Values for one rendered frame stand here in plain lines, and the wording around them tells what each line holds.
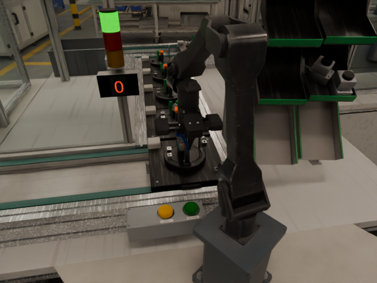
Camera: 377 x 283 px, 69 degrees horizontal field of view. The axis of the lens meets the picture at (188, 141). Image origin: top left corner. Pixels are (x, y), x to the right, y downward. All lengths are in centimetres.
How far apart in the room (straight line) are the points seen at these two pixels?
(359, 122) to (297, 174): 84
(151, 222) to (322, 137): 61
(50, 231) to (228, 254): 52
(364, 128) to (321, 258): 117
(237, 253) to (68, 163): 69
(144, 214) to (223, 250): 28
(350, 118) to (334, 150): 82
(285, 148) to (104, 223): 59
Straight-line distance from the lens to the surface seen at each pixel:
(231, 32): 44
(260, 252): 59
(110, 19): 84
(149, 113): 120
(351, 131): 188
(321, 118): 102
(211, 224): 62
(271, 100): 80
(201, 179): 85
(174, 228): 77
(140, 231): 77
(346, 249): 93
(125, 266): 81
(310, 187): 107
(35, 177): 107
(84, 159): 104
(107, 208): 81
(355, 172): 122
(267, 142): 92
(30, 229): 90
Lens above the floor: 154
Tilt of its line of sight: 34 degrees down
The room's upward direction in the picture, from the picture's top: straight up
